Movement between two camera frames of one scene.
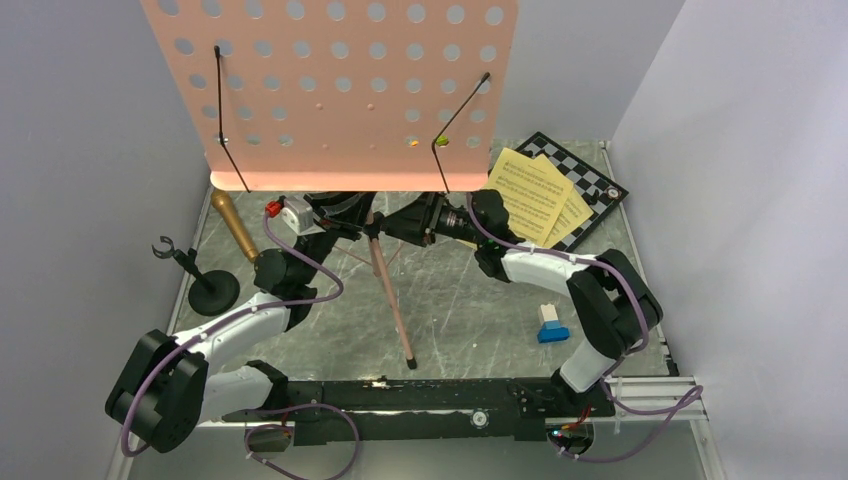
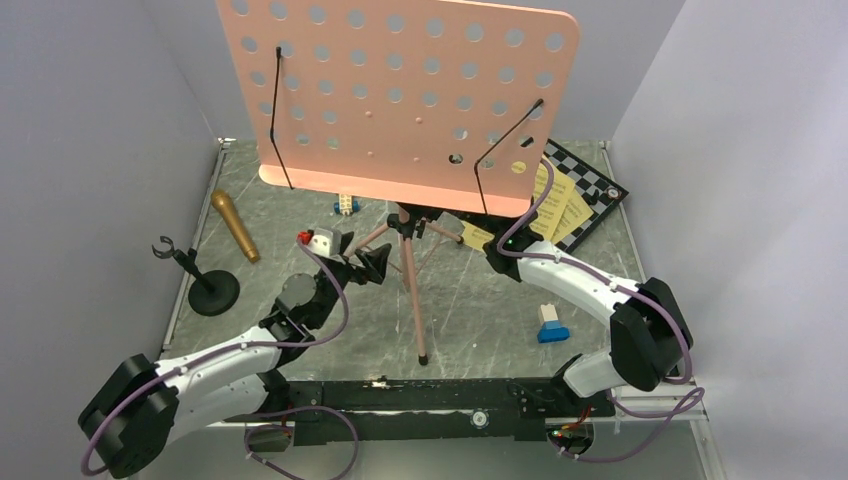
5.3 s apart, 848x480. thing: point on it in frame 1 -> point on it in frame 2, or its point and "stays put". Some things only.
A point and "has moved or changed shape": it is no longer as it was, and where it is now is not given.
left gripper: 342,209 -> 374,262
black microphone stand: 210,292 stays put
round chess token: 613,193 stays put
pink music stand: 345,95 has moved or changed shape
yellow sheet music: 574,215 stays put
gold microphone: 223,200 stays put
